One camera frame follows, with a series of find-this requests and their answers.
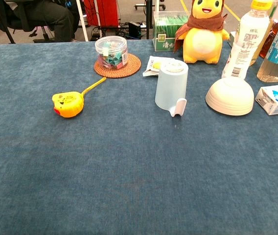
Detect clear jar of binder clips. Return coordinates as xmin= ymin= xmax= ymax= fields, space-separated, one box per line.
xmin=94 ymin=36 xmax=129 ymax=70

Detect round woven rattan coaster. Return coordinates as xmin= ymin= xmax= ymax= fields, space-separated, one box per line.
xmin=94 ymin=53 xmax=142 ymax=79

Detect blue tablecloth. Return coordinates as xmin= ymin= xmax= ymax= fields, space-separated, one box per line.
xmin=0 ymin=40 xmax=278 ymax=235

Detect light blue plastic cup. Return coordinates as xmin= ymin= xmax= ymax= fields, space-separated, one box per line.
xmin=155 ymin=60 xmax=189 ymax=118

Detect green white tissue box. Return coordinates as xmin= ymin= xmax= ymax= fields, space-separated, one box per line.
xmin=153 ymin=11 xmax=190 ymax=52

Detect cream ceramic bowl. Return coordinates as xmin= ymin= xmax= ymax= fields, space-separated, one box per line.
xmin=205 ymin=77 xmax=255 ymax=116

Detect white snack packet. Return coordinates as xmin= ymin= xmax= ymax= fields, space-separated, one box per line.
xmin=142 ymin=55 xmax=176 ymax=77

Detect white bottle yellow cap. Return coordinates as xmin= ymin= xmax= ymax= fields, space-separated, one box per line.
xmin=221 ymin=0 xmax=274 ymax=80

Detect seated person dark trousers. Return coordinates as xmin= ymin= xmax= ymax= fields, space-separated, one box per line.
xmin=14 ymin=0 xmax=81 ymax=43

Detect red cabinet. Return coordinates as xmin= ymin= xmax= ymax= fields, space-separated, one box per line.
xmin=83 ymin=0 xmax=120 ymax=27

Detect orange plush toy brown hood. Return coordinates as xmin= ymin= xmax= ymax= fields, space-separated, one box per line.
xmin=174 ymin=0 xmax=231 ymax=65

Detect black box device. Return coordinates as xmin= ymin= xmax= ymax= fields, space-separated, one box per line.
xmin=128 ymin=21 xmax=141 ymax=39

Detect white blue milk carton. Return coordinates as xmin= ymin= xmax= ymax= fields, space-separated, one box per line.
xmin=255 ymin=83 xmax=278 ymax=116

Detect white slanted frame post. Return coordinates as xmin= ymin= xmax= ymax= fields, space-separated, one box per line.
xmin=76 ymin=0 xmax=90 ymax=42

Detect pale yellow tea bottle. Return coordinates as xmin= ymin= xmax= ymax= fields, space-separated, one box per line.
xmin=250 ymin=21 xmax=274 ymax=66

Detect black wheeled stand base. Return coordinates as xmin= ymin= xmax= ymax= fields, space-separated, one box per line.
xmin=134 ymin=0 xmax=166 ymax=10

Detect amber bottle yellow cap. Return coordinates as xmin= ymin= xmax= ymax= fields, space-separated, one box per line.
xmin=258 ymin=11 xmax=278 ymax=59

